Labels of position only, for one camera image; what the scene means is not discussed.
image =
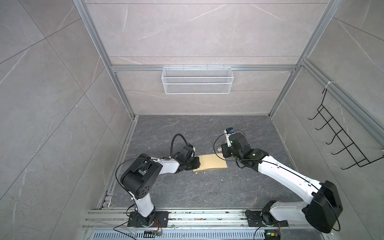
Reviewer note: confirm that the black wire hook rack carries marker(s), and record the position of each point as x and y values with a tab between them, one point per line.
339	133

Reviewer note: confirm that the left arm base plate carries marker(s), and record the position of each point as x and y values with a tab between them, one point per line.
154	219

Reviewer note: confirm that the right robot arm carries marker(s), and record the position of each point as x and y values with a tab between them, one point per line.
320	204

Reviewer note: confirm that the yellow kraft envelope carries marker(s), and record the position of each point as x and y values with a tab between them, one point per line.
211	162

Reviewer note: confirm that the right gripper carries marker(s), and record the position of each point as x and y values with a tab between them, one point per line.
225	147

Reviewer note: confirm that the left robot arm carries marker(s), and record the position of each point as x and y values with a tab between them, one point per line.
141	175

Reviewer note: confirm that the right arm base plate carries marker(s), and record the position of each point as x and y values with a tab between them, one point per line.
258	220

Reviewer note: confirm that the white wire mesh basket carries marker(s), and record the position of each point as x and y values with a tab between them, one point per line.
191	80

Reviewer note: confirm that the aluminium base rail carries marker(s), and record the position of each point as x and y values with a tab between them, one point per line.
230	224

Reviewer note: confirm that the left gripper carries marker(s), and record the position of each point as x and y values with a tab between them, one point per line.
198	163

